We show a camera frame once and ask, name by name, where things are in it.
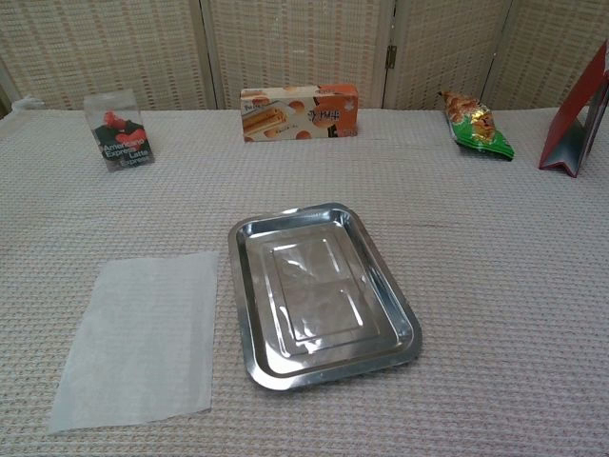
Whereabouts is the white paper sheet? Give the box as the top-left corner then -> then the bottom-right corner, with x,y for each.
47,250 -> 221,436

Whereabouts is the silver metal tray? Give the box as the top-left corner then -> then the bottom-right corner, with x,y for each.
226,201 -> 424,393

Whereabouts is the orange biscuit box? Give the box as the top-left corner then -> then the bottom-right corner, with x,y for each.
239,84 -> 361,144

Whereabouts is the white woven tablecloth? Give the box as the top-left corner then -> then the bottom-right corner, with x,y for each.
0,94 -> 609,457

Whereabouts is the beige woven folding screen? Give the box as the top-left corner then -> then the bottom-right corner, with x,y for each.
0,0 -> 609,120

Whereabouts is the green snack bag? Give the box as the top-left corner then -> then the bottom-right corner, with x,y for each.
438,89 -> 517,164

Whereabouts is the clear plastic coffee box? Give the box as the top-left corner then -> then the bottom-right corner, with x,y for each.
83,89 -> 159,171

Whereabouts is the red spiral notebook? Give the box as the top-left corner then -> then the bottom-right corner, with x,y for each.
538,39 -> 609,179

